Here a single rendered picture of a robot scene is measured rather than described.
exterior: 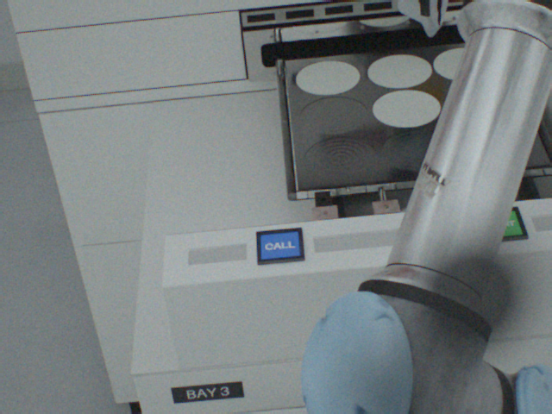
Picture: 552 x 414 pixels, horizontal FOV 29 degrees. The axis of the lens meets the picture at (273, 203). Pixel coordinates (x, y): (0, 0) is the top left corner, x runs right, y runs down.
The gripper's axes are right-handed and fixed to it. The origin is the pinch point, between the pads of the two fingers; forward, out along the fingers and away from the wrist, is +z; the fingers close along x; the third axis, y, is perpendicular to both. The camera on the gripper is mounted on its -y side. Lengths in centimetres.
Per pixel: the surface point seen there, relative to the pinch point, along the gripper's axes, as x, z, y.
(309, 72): 6.1, 9.3, 19.2
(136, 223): 19, 43, 51
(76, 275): -6, 99, 105
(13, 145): -40, 99, 163
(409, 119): 10.7, 9.3, -1.3
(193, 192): 32.0, 17.4, 23.6
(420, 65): -3.0, 9.1, 4.3
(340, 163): 24.6, 9.4, 2.0
